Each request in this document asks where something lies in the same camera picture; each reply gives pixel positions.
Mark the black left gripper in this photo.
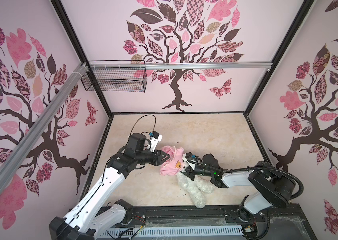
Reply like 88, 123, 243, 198
135, 148, 170, 167

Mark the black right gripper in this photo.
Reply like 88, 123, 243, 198
177, 161, 214, 181

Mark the pink teddy hoodie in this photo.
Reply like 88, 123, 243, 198
160, 146, 184, 176

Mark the white teddy bear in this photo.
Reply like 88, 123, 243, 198
176, 173, 216, 209

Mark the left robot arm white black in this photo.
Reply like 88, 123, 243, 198
49, 132, 170, 240

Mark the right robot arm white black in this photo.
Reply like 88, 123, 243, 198
182, 153, 303, 222

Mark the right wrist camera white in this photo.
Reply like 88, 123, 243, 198
185, 152, 202, 164

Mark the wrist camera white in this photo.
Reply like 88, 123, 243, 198
149, 131, 163, 153
185, 152, 202, 164

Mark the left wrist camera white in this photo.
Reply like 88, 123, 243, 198
149, 131, 163, 153

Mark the left black camera cable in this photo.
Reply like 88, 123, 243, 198
129, 114, 157, 139

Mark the white slotted cable duct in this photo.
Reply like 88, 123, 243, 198
98, 226, 243, 240

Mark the black wire basket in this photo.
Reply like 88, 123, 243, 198
81, 60, 148, 93

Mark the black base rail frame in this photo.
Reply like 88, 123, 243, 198
57, 204, 318, 240

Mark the right black corrugated cable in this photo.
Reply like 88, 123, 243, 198
186, 157, 305, 200

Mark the back aluminium rail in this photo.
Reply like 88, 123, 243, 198
89, 61, 273, 70

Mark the aluminium rail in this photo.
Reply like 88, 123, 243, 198
0, 63, 88, 195
89, 61, 273, 70

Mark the left aluminium rail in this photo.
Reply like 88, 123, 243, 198
0, 63, 88, 195

